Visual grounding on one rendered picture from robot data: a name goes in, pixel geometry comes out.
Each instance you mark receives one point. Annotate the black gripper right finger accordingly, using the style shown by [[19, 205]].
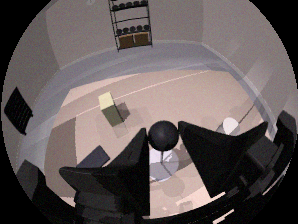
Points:
[[215, 154]]

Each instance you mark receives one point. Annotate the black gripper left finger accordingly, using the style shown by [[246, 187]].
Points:
[[127, 176]]

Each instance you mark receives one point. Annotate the dark grey cylinder with light top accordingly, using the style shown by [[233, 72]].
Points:
[[230, 126]]

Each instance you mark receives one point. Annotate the cream rectangular block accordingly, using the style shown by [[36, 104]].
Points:
[[109, 109]]

